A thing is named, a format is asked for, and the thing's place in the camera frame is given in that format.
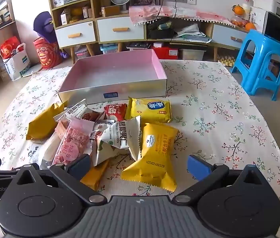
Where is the red gift bag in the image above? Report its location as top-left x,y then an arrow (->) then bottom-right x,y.
0,36 -> 22,60

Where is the red round drum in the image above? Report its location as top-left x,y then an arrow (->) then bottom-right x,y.
33,37 -> 63,70

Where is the black microwave oven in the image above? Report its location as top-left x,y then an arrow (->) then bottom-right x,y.
264,11 -> 280,47

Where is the pink and silver cardboard box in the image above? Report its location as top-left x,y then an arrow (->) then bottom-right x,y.
58,49 -> 168,105

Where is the brown cardboard box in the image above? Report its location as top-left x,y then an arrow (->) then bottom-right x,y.
101,5 -> 121,17

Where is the clear bag of oranges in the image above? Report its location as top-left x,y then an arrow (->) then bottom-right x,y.
230,15 -> 245,28

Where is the orange bar packet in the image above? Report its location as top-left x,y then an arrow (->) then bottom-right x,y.
80,158 -> 111,191

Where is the yellow egg tray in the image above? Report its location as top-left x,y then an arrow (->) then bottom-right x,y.
217,55 -> 236,66

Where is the red flat box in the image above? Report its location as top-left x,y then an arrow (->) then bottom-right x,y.
150,45 -> 180,60

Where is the white printed carton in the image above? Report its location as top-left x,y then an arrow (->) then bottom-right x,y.
249,6 -> 266,34

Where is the mustard yellow packet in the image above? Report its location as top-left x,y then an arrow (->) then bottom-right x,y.
26,101 -> 68,142

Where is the red foil packet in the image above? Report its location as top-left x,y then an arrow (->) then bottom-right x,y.
103,103 -> 128,122

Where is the small white brown box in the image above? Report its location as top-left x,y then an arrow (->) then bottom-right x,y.
61,9 -> 74,26

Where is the purple plush toy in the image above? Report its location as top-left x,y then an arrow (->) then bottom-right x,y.
33,11 -> 57,44

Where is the yellow bread packet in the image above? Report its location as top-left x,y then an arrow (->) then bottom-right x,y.
121,123 -> 179,193

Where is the clear storage box blue lid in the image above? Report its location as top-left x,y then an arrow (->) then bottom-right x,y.
100,43 -> 119,55

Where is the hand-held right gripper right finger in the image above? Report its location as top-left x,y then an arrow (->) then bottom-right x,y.
172,154 -> 265,203

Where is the black bag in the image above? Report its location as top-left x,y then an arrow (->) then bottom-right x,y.
147,17 -> 176,40

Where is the yellow bag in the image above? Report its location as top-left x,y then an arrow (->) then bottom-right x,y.
69,7 -> 84,22

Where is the white shopping bag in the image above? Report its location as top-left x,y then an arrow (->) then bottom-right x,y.
2,43 -> 31,81

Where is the low wooden tv cabinet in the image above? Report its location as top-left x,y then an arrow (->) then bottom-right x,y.
146,17 -> 252,62

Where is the blue plastic stool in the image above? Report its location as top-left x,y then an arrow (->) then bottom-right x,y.
231,29 -> 280,102

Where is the pink crisp clear packet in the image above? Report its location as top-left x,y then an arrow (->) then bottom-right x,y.
52,116 -> 96,166

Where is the yellow biscuit packet blue label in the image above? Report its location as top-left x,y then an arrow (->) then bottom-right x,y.
125,97 -> 172,124

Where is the tall wooden shelf cabinet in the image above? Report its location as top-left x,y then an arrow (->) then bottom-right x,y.
47,0 -> 99,64

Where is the white printer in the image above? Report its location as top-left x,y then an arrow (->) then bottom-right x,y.
252,0 -> 280,18

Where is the wooden cabinet white drawer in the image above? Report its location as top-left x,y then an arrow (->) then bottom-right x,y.
95,15 -> 147,54

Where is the white nut packet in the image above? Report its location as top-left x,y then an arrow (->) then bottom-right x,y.
65,99 -> 104,123
96,116 -> 142,167

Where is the clear cake slice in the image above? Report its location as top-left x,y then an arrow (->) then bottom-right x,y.
40,131 -> 62,169

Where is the folded white cloth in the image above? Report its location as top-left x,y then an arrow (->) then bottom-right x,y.
173,23 -> 213,44

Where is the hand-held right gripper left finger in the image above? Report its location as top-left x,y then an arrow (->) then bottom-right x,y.
13,154 -> 107,204

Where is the pink tasselled cloth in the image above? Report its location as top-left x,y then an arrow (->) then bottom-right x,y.
129,1 -> 236,27

